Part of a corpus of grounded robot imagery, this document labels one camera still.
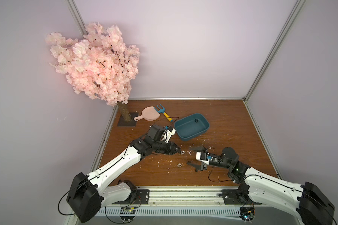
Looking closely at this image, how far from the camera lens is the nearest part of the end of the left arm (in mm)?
648

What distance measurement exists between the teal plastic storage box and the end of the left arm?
0.24 meters

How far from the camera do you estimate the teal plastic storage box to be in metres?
0.96
